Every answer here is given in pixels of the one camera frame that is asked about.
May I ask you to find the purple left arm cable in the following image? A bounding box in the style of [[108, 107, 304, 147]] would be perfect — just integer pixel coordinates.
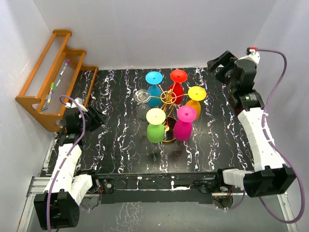
[[45, 95, 88, 231]]

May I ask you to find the purple cap marker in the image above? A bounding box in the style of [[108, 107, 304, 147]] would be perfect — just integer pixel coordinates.
[[59, 58, 70, 77]]

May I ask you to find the clear wine glass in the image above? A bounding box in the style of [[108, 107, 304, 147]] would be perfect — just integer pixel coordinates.
[[134, 89, 151, 122]]

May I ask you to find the green wine glass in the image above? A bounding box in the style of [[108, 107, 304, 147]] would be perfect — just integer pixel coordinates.
[[146, 108, 166, 143]]

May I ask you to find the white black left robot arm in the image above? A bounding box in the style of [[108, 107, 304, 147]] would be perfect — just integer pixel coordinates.
[[34, 104, 105, 230]]

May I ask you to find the green cap marker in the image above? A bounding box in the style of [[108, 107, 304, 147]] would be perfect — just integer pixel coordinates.
[[47, 82, 55, 103]]

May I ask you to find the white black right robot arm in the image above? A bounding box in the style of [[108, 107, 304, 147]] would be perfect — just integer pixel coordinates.
[[207, 48, 296, 197]]

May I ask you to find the magenta wine glass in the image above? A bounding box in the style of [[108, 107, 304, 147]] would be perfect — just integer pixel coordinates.
[[173, 105, 197, 141]]

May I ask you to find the red wine glass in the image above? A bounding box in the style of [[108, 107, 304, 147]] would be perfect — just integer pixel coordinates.
[[169, 70, 187, 104]]

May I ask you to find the wooden tiered shelf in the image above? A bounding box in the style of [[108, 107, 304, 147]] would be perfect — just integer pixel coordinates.
[[15, 29, 98, 132]]

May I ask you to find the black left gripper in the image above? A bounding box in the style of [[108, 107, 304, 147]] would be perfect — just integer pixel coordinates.
[[80, 105, 108, 132]]

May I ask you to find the yellow orange wine glass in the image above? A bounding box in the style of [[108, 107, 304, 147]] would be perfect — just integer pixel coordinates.
[[185, 86, 207, 121]]

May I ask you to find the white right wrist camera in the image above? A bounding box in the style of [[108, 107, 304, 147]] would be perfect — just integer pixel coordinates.
[[239, 47, 260, 65]]

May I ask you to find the gold wire glass rack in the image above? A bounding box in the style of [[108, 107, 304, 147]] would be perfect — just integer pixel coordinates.
[[144, 83, 191, 145]]

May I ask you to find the blue wine glass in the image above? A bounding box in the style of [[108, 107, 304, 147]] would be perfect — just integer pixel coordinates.
[[145, 71, 163, 107]]

